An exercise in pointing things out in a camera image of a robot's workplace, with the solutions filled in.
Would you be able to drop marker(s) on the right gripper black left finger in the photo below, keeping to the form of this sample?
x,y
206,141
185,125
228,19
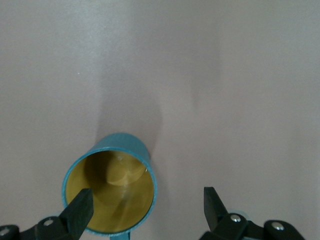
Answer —
x,y
72,215

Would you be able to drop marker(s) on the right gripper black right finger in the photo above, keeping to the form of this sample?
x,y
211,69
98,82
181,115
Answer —
x,y
217,217

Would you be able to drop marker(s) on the teal cup with yellow inside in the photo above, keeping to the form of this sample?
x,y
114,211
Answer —
x,y
117,180

